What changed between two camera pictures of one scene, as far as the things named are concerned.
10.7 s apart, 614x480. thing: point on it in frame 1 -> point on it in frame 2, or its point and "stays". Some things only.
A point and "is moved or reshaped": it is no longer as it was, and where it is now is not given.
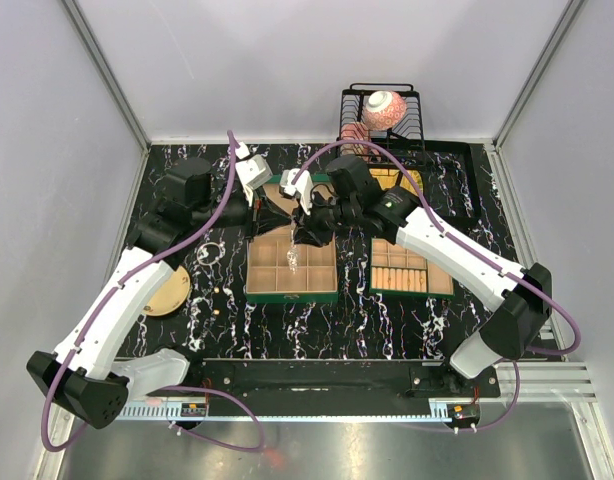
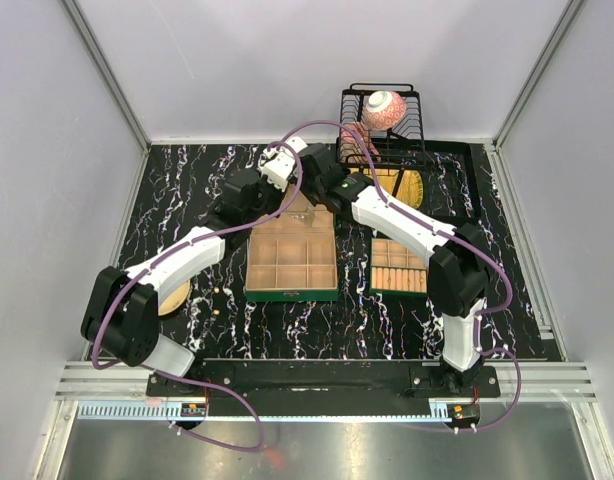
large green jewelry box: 281,267 stays
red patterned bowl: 384,110 stays
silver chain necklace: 292,253 is moved or reshaped
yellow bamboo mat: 387,178 stays
